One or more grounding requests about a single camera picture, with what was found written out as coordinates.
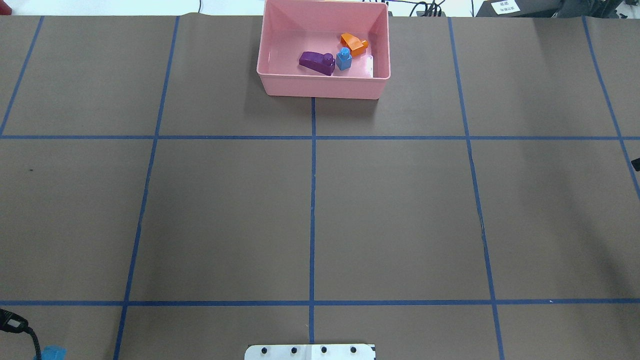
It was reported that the pink plastic box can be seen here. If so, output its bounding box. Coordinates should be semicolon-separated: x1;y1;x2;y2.
256;0;391;100

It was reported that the long blue block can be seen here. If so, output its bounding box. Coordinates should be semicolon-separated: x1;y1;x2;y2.
34;345;67;360

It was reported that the orange block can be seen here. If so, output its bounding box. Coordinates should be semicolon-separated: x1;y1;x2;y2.
340;32;370;57

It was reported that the purple wedge block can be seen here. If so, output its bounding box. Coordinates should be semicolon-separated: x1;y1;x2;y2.
298;51;336;76

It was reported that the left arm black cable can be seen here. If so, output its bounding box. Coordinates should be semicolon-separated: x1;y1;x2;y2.
22;325;43;360

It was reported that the white camera pedestal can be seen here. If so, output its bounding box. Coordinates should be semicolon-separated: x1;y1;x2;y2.
244;343;377;360

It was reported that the small blue block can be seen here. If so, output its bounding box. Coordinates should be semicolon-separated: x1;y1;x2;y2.
335;47;353;71

